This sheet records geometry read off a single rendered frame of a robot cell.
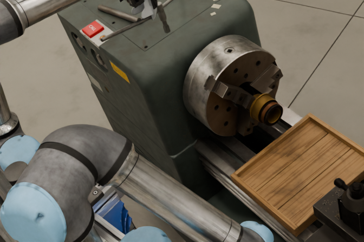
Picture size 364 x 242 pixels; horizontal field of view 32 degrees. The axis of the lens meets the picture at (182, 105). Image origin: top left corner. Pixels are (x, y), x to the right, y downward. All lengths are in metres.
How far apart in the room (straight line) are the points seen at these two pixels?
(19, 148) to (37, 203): 0.74
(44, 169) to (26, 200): 0.06
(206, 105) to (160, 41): 0.27
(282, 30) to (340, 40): 0.37
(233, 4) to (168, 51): 0.28
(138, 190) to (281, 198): 0.95
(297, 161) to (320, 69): 1.61
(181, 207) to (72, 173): 0.22
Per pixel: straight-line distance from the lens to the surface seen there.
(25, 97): 4.22
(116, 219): 1.98
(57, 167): 1.08
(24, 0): 1.59
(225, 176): 2.26
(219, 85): 1.99
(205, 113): 2.02
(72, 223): 1.10
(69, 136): 1.11
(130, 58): 2.09
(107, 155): 1.13
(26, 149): 1.77
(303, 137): 2.20
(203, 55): 2.05
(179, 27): 2.14
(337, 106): 3.49
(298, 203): 2.04
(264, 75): 2.10
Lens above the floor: 2.55
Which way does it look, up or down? 44 degrees down
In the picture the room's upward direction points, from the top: 20 degrees counter-clockwise
